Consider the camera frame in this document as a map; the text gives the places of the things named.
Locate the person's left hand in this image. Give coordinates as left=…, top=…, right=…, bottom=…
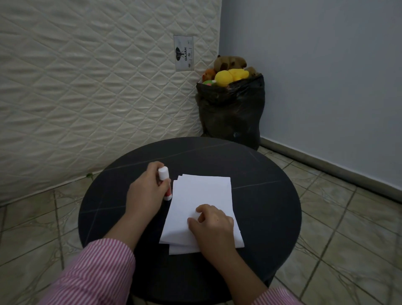
left=125, top=161, right=172, bottom=222

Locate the person's right hand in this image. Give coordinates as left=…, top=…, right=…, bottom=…
left=187, top=204, right=236, bottom=262

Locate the white red glue stick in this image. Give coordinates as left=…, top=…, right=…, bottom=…
left=158, top=166, right=173, bottom=202

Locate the white paper sheet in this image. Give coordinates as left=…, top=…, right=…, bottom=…
left=169, top=175, right=201, bottom=255
left=159, top=174, right=245, bottom=249

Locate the person's left forearm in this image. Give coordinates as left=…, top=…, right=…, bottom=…
left=38, top=211, right=149, bottom=305

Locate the person's right forearm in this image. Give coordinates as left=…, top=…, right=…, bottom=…
left=211, top=248, right=303, bottom=305

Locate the black plastic bag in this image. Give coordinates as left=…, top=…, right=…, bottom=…
left=195, top=74, right=265, bottom=151

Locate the yellow plush toy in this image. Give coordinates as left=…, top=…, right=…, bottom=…
left=214, top=69, right=250, bottom=87

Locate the white quilted mattress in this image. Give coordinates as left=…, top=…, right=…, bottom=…
left=0, top=0, right=222, bottom=206

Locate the silver mattress label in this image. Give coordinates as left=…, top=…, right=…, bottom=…
left=174, top=35, right=194, bottom=72

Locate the brown plush toy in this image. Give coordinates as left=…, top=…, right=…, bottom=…
left=214, top=55, right=247, bottom=72

